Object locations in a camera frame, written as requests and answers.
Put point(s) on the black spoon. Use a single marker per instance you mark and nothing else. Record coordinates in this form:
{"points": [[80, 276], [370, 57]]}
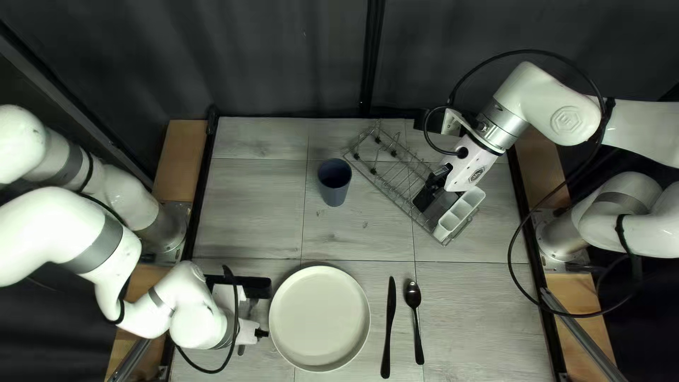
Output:
{"points": [[413, 294]]}

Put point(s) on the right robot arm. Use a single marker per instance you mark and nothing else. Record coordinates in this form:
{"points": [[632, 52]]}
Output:
{"points": [[546, 106]]}

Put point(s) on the white cutlery holder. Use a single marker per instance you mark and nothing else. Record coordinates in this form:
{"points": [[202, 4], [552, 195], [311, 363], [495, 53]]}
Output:
{"points": [[461, 212]]}

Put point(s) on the black knife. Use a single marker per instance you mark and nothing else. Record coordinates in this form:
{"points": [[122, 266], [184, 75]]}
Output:
{"points": [[390, 307]]}

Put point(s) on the pale round plate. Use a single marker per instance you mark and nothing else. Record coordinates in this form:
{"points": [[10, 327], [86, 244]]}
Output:
{"points": [[318, 318]]}

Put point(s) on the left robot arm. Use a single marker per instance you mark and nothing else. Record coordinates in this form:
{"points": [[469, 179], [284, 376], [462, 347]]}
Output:
{"points": [[53, 228]]}

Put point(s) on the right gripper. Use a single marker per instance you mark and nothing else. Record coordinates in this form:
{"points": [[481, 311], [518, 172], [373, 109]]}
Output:
{"points": [[472, 167]]}

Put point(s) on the dark blue cup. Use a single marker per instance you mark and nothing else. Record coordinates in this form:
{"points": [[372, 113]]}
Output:
{"points": [[334, 191]]}

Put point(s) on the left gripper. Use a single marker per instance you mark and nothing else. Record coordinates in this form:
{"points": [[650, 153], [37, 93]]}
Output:
{"points": [[245, 323]]}

